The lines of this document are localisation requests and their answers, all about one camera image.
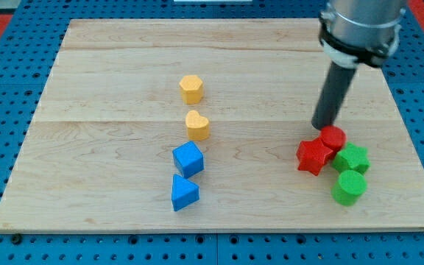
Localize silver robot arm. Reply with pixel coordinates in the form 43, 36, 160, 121
319, 0, 407, 69

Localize blue cube block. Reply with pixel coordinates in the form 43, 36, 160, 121
172, 141, 204, 178

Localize yellow heart block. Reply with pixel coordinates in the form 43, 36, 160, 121
185, 110, 210, 141

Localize light wooden board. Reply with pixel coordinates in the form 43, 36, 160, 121
0, 18, 424, 234

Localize green star block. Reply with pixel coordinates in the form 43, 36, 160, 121
332, 142, 371, 174

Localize blue triangle block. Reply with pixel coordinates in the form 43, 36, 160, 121
171, 174, 199, 211

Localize yellow hexagon block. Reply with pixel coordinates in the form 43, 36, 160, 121
179, 75, 204, 105

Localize red cylinder block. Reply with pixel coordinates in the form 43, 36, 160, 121
319, 125, 347, 153

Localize green cylinder block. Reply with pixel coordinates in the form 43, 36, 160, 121
331, 170, 367, 206

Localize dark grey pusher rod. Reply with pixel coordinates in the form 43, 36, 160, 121
311, 63, 356, 130

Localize red star block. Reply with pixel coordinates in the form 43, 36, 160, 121
296, 137, 334, 176

